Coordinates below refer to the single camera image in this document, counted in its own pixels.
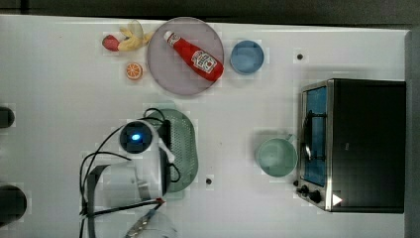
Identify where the green oval strainer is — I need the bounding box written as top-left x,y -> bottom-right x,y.
146,108 -> 198,192

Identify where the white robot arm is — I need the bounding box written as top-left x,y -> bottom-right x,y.
81,117 -> 175,238

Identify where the red ketchup bottle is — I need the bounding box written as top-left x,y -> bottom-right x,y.
163,31 -> 224,82

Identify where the grey round plate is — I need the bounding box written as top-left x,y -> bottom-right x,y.
147,17 -> 224,96

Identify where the blue bowl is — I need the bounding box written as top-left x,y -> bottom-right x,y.
230,41 -> 264,74

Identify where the green mug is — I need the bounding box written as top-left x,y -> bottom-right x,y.
256,134 -> 297,178

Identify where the orange slice toy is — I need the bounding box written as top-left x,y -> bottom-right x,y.
126,62 -> 143,80

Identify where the yellow toy banana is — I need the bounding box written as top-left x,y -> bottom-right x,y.
118,20 -> 154,52

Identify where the red toy strawberry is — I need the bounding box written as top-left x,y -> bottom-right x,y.
102,35 -> 120,52

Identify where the silver toaster oven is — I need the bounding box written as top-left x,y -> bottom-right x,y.
294,78 -> 406,213

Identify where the black cylinder upper left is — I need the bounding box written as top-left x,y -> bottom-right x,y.
0,106 -> 15,129

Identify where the black cylinder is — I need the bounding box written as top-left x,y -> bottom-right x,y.
0,185 -> 28,227
0,106 -> 15,129

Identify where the black cylinder lower left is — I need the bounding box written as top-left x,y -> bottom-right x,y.
0,185 -> 28,227

